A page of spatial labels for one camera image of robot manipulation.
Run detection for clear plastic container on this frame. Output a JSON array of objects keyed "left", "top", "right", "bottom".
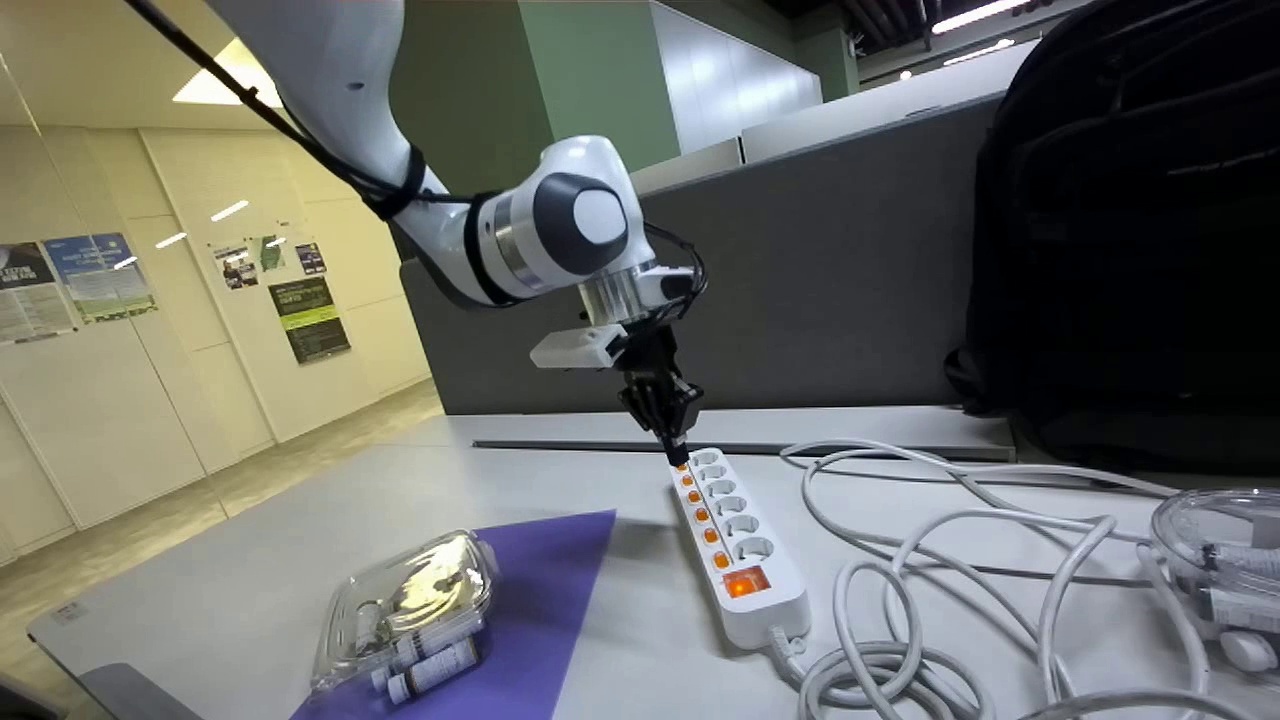
[{"left": 310, "top": 529, "right": 505, "bottom": 708}]

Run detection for black green wall poster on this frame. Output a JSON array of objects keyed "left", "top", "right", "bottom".
[{"left": 266, "top": 272, "right": 357, "bottom": 368}]

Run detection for long ceiling light strip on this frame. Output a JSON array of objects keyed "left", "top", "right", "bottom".
[{"left": 928, "top": 0, "right": 1041, "bottom": 42}]

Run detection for white adapter block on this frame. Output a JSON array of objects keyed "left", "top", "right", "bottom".
[{"left": 381, "top": 606, "right": 483, "bottom": 708}]

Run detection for grey white wall poster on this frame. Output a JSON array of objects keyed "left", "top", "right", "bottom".
[{"left": 0, "top": 241, "right": 79, "bottom": 348}]

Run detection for grey desk partition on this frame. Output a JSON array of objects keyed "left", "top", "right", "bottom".
[{"left": 400, "top": 92, "right": 1007, "bottom": 422}]

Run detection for white power strip cable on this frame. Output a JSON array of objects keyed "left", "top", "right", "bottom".
[{"left": 763, "top": 436, "right": 1280, "bottom": 720}]

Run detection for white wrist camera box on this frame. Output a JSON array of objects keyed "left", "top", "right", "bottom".
[{"left": 530, "top": 320, "right": 633, "bottom": 376}]

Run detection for black backpack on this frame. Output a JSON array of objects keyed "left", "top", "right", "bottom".
[{"left": 941, "top": 0, "right": 1280, "bottom": 482}]

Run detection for blue green wall poster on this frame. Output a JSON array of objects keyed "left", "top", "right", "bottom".
[{"left": 39, "top": 230, "right": 161, "bottom": 330}]

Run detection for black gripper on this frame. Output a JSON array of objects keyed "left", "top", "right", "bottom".
[{"left": 610, "top": 309, "right": 708, "bottom": 468}]

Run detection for green column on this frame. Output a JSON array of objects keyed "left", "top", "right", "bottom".
[{"left": 386, "top": 0, "right": 684, "bottom": 203}]

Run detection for small photo wall poster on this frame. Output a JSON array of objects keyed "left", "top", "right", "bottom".
[{"left": 214, "top": 244, "right": 266, "bottom": 295}]

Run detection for white power strip orange switches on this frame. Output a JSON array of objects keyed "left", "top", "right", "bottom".
[{"left": 663, "top": 444, "right": 818, "bottom": 657}]

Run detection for clear bag with white charger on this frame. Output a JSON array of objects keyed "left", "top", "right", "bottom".
[{"left": 1145, "top": 483, "right": 1280, "bottom": 680}]

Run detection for rectangular ceiling light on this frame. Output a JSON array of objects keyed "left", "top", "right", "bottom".
[{"left": 170, "top": 37, "right": 289, "bottom": 112}]

